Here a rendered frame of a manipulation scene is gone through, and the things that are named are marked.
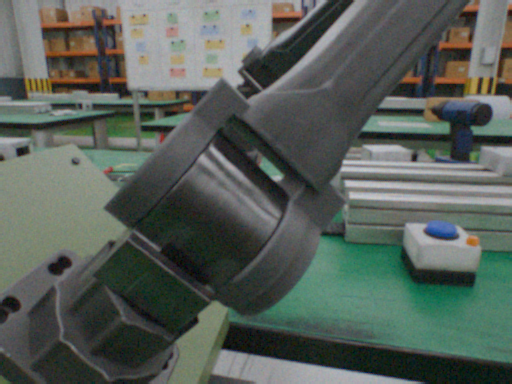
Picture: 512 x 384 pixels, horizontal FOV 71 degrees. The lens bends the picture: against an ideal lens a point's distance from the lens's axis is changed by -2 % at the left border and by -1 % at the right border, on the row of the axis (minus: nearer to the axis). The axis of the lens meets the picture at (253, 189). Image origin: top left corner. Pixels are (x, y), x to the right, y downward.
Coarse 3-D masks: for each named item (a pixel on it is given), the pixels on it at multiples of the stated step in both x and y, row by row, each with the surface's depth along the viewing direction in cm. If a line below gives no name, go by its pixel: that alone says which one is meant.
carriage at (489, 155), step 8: (488, 152) 79; (496, 152) 76; (504, 152) 76; (480, 160) 82; (488, 160) 79; (496, 160) 75; (504, 160) 72; (488, 168) 78; (496, 168) 75; (504, 168) 73
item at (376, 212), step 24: (360, 192) 67; (384, 192) 66; (408, 192) 66; (432, 192) 65; (456, 192) 64; (480, 192) 64; (504, 192) 63; (360, 216) 61; (384, 216) 60; (408, 216) 60; (432, 216) 59; (456, 216) 58; (480, 216) 58; (504, 216) 57; (360, 240) 62; (384, 240) 61; (480, 240) 59; (504, 240) 58
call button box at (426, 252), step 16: (416, 224) 55; (416, 240) 50; (432, 240) 49; (448, 240) 49; (464, 240) 49; (416, 256) 49; (432, 256) 48; (448, 256) 48; (464, 256) 48; (416, 272) 49; (432, 272) 49; (448, 272) 49; (464, 272) 49
